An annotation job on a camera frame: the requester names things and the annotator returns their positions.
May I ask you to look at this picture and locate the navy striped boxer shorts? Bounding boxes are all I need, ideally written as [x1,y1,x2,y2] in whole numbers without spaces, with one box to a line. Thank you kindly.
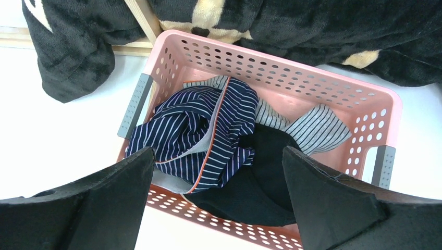
[126,76,259,194]

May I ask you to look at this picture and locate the black floral blanket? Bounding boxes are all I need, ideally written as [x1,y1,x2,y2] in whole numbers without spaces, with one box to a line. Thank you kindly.
[22,1,441,103]

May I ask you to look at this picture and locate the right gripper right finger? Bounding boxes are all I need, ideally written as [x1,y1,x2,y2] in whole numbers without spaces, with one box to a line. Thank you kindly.
[282,146,441,249]

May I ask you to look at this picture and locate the wooden clothes rack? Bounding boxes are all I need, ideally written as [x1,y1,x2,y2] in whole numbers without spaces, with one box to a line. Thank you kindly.
[1,0,162,57]

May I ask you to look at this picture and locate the grey striped underwear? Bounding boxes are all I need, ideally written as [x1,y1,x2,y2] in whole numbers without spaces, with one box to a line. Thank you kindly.
[171,76,352,157]

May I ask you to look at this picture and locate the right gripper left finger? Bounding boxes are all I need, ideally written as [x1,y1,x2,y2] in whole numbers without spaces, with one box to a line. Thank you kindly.
[1,148,154,249]

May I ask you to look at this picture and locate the black underwear beige waistband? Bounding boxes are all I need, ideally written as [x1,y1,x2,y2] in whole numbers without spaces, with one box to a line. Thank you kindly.
[184,124,298,227]

